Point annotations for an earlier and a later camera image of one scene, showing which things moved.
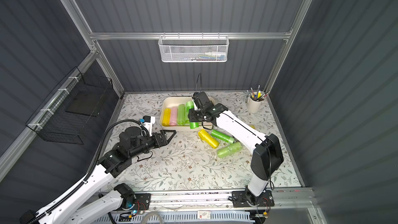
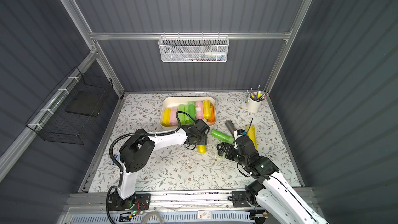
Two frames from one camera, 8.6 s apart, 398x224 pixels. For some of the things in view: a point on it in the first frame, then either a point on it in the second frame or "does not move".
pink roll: [173, 118] does not move
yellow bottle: [166, 117] does not move
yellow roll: [208, 139] -> [201, 149]
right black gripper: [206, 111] -> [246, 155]
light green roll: [182, 114] does not move
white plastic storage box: [170, 102] does not move
